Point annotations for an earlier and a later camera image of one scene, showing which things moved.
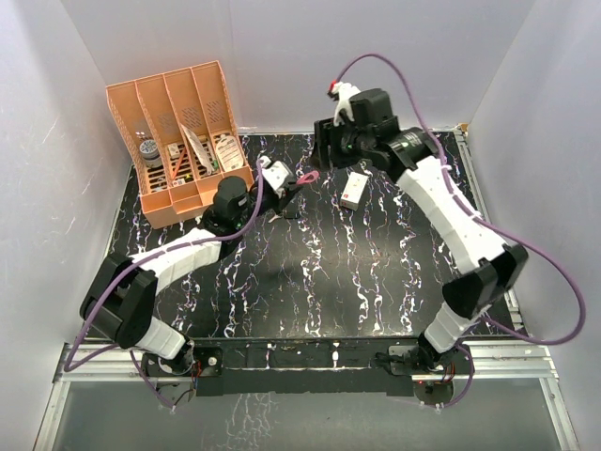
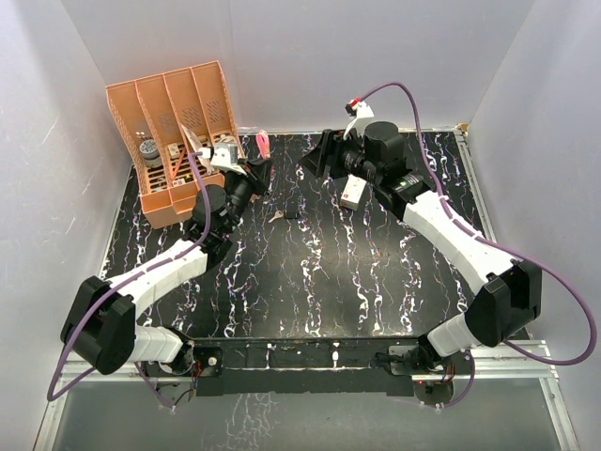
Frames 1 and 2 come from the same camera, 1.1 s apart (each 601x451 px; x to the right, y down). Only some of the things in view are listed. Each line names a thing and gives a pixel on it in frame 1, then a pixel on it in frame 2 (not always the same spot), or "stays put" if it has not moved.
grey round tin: (149, 151) stays put
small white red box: (352, 190) stays put
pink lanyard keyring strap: (308, 178) to (262, 139)
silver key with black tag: (285, 215) stays put
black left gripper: (282, 201) to (259, 171)
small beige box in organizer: (173, 149) stays put
